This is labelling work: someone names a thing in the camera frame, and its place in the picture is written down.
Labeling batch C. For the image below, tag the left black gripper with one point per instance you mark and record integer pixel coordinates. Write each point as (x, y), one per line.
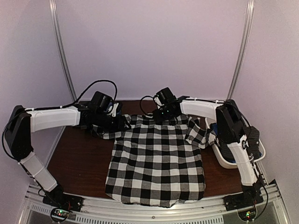
(119, 124)

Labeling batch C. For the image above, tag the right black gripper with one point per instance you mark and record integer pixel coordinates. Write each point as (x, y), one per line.
(158, 117)

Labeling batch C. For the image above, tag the black white checked shirt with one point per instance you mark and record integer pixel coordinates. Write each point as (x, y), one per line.
(157, 164)

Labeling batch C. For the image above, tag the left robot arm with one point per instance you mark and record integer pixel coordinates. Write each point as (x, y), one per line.
(17, 135)

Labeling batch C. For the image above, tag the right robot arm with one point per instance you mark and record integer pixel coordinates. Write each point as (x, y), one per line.
(231, 126)

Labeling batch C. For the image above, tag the blue shirt in basket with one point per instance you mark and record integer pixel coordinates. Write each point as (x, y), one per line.
(213, 129)

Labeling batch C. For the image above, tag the dark striped shirt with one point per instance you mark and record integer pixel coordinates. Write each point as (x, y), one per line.
(225, 152)

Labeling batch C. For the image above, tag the white plastic basket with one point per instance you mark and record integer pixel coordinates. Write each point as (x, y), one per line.
(255, 147)

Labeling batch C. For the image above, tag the left small circuit board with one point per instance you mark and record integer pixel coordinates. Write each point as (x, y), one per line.
(59, 215)

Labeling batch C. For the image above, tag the small circuit board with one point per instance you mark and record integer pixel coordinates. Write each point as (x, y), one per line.
(247, 215)
(59, 215)

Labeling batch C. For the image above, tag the right small circuit board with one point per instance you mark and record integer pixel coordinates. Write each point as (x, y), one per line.
(247, 215)

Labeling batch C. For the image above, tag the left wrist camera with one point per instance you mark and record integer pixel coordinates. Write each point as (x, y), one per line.
(115, 109)

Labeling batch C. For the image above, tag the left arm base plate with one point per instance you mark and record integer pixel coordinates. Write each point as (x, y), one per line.
(64, 201)

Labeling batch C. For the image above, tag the left aluminium frame post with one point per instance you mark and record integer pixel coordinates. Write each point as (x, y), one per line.
(60, 47)

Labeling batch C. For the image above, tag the aluminium frame post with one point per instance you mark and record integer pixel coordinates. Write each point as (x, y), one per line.
(60, 47)
(242, 49)

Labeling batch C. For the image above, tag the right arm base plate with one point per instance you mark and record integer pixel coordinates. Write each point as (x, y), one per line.
(241, 200)

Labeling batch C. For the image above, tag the right aluminium frame post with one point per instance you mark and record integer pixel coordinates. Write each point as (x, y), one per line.
(242, 49)

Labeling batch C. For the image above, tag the front aluminium rail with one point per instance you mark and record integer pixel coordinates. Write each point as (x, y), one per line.
(209, 210)

